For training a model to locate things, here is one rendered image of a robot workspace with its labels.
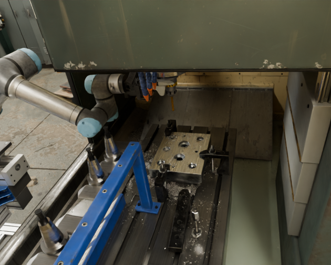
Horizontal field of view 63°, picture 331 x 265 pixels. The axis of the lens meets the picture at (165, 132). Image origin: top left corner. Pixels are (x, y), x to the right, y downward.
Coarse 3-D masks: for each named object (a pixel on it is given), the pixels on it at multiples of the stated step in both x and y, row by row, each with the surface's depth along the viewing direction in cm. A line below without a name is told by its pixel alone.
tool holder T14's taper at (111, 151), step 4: (108, 140) 85; (112, 140) 86; (108, 144) 86; (112, 144) 86; (108, 148) 86; (112, 148) 87; (116, 148) 88; (108, 152) 87; (112, 152) 87; (116, 152) 88; (108, 156) 88; (112, 156) 88
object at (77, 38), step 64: (64, 0) 57; (128, 0) 53; (192, 0) 50; (256, 0) 47; (320, 0) 45; (64, 64) 66; (128, 64) 61; (192, 64) 57; (256, 64) 54; (320, 64) 51
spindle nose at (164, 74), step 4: (160, 72) 88; (164, 72) 87; (168, 72) 87; (172, 72) 87; (176, 72) 88; (180, 72) 88; (184, 72) 90; (160, 76) 89; (164, 76) 88; (168, 76) 88; (172, 76) 88
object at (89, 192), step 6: (84, 186) 79; (90, 186) 79; (96, 186) 79; (78, 192) 77; (84, 192) 77; (90, 192) 77; (96, 192) 76; (78, 198) 76; (84, 198) 75; (90, 198) 75
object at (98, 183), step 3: (105, 171) 82; (105, 174) 81; (87, 177) 81; (105, 177) 81; (87, 180) 80; (90, 180) 80; (99, 180) 79; (102, 180) 79; (105, 180) 81; (90, 183) 79; (93, 183) 79; (96, 183) 78; (99, 183) 79; (102, 183) 79
